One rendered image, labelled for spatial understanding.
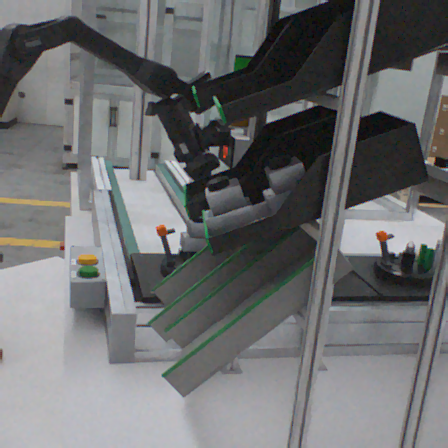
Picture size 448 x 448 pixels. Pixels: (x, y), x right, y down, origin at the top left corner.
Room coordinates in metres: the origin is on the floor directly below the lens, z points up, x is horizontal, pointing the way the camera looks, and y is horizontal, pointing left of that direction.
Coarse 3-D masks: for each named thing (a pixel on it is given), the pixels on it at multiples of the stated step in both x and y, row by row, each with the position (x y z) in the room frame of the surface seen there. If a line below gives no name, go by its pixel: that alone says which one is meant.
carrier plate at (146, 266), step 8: (136, 256) 1.25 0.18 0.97; (144, 256) 1.26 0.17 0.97; (152, 256) 1.26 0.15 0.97; (160, 256) 1.27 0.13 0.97; (136, 264) 1.20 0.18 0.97; (144, 264) 1.21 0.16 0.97; (152, 264) 1.21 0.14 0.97; (136, 272) 1.16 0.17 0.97; (144, 272) 1.16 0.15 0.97; (152, 272) 1.17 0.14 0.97; (136, 280) 1.14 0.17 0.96; (144, 280) 1.12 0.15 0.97; (152, 280) 1.13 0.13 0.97; (160, 280) 1.13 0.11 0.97; (144, 288) 1.08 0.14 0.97; (152, 288) 1.09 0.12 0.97; (144, 296) 1.05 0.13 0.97; (152, 296) 1.05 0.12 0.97
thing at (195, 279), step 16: (256, 240) 0.85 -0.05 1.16; (272, 240) 0.86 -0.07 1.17; (208, 256) 0.97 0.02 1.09; (224, 256) 0.98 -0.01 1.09; (240, 256) 0.85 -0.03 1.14; (256, 256) 0.86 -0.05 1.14; (176, 272) 0.97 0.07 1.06; (192, 272) 0.97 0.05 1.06; (208, 272) 0.98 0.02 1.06; (224, 272) 0.85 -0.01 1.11; (160, 288) 0.97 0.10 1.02; (176, 288) 0.97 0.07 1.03; (192, 288) 0.85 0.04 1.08; (208, 288) 0.85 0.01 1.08; (176, 304) 0.84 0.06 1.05; (192, 304) 0.85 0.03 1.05; (160, 320) 0.84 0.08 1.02; (160, 336) 0.84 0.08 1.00
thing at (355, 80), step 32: (352, 32) 0.70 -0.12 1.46; (352, 64) 0.68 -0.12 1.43; (352, 96) 0.68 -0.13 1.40; (256, 128) 1.00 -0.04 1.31; (352, 128) 0.69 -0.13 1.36; (320, 224) 0.70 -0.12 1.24; (320, 256) 0.69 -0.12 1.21; (320, 288) 0.68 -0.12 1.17; (320, 320) 0.69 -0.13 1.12; (320, 352) 0.69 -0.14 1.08; (416, 384) 0.74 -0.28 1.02; (416, 416) 0.73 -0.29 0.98
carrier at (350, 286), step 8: (352, 272) 1.30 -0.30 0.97; (344, 280) 1.24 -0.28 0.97; (352, 280) 1.25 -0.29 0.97; (360, 280) 1.25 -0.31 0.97; (336, 288) 1.19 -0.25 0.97; (344, 288) 1.20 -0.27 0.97; (352, 288) 1.20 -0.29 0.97; (360, 288) 1.21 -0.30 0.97; (368, 288) 1.21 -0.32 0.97; (336, 296) 1.15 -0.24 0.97; (344, 296) 1.15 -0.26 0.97; (352, 296) 1.16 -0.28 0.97; (360, 296) 1.16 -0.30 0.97; (368, 296) 1.17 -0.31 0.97; (376, 296) 1.17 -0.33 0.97
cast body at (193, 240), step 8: (200, 216) 1.19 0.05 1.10; (192, 224) 1.17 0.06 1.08; (200, 224) 1.17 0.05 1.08; (184, 232) 1.20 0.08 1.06; (192, 232) 1.17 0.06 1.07; (200, 232) 1.17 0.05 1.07; (184, 240) 1.16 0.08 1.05; (192, 240) 1.17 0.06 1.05; (200, 240) 1.17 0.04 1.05; (184, 248) 1.16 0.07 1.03; (192, 248) 1.17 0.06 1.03; (200, 248) 1.17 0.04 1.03
